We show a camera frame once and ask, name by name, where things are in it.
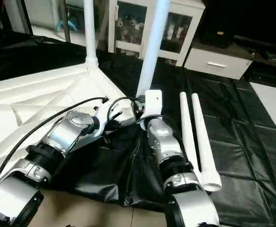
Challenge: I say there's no white plastic table leg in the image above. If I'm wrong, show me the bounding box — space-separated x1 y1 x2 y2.
190 93 222 192
179 92 204 183
82 0 99 69
135 0 171 97

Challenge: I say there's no white plastic table top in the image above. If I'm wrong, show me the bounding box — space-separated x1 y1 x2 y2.
0 61 138 173

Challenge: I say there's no white glass door cabinet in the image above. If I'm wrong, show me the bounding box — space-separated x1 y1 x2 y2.
108 0 206 67

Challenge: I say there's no white drawer unit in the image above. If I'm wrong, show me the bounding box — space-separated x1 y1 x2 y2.
184 46 253 80

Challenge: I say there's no black plastic mat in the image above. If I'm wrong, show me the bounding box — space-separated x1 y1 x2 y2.
0 31 276 227

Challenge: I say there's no black box device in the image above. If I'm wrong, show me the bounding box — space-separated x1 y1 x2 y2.
202 17 235 48

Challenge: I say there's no teal floor stand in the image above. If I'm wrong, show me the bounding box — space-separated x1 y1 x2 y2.
54 18 78 31

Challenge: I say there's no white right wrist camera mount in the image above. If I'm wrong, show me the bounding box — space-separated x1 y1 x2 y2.
142 89 163 119

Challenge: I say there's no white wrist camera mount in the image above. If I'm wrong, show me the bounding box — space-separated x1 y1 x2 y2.
142 89 163 119
93 97 136 138

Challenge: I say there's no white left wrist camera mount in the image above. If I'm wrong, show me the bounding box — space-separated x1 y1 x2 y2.
93 97 136 138

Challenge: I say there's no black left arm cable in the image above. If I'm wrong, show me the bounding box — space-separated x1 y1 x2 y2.
0 97 110 190

